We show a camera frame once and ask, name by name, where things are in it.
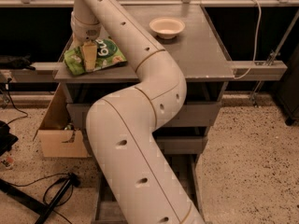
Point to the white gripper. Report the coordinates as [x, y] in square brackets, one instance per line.
[86, 32]

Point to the green rice chip bag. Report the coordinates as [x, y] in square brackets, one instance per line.
[108, 54]

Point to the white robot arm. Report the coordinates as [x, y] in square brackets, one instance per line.
[120, 125]

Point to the grey drawer cabinet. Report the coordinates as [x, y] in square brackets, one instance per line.
[122, 74]

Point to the grey top drawer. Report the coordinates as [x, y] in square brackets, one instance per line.
[201, 107]

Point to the grey middle drawer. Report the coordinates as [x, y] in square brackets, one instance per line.
[108, 141]

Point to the grey open bottom drawer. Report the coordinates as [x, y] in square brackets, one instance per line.
[108, 210]

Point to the white paper bowl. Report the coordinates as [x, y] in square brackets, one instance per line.
[167, 27]

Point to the cardboard box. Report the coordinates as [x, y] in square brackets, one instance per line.
[58, 136]

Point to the black object at left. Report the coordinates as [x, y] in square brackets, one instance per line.
[7, 140]

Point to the black stand legs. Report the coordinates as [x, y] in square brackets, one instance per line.
[44, 209]

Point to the dark cabinet at right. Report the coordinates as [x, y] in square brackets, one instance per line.
[288, 89]

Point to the metal rail frame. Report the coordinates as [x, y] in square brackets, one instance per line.
[249, 2]

